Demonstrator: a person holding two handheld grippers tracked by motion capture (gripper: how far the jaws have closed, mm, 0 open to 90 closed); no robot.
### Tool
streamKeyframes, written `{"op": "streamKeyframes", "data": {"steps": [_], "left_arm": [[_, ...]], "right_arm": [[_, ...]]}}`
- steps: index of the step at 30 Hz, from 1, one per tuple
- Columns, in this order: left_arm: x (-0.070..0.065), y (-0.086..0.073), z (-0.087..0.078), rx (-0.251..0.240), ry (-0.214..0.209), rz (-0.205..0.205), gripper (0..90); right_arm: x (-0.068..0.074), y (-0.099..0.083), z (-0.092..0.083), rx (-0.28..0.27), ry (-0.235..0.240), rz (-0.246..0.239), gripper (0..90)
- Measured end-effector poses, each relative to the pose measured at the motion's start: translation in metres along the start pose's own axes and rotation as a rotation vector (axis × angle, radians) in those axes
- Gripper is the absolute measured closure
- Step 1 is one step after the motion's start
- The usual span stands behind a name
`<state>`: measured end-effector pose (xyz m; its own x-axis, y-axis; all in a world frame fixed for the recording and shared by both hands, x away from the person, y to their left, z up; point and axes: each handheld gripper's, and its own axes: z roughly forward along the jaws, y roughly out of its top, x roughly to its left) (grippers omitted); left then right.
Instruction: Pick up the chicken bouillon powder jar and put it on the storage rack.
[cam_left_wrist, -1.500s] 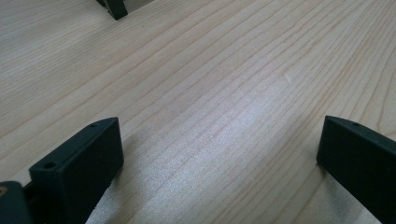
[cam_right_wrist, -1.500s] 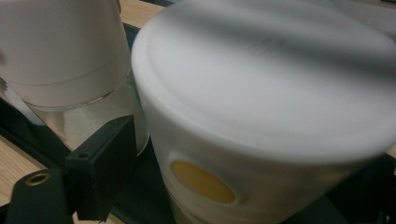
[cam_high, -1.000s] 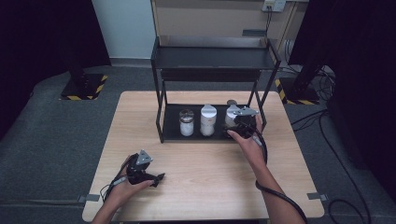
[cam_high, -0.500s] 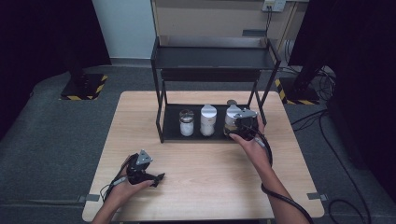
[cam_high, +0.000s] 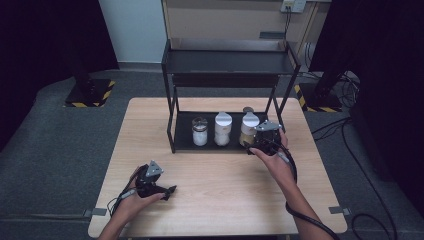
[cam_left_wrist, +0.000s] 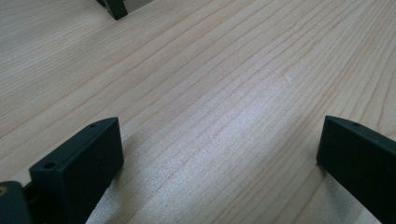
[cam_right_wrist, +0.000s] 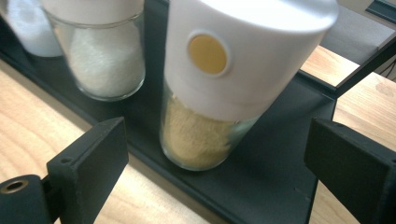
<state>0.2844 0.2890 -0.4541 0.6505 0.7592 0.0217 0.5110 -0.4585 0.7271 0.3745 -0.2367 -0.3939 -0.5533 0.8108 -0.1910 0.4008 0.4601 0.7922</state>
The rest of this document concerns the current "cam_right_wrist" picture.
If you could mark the white-lidded jar yellow powder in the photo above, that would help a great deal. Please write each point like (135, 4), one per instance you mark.
(249, 62)

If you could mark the white-lidded jar white powder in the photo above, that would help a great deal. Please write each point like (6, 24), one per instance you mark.
(106, 62)

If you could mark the clear-lidded glass jar white powder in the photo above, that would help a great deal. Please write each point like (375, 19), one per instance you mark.
(31, 28)

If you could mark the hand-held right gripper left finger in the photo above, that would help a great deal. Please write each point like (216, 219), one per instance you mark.
(90, 161)

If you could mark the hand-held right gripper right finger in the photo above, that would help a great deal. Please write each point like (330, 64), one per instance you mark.
(351, 168)

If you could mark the black metal shelf rack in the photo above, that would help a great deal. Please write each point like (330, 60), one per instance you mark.
(267, 186)

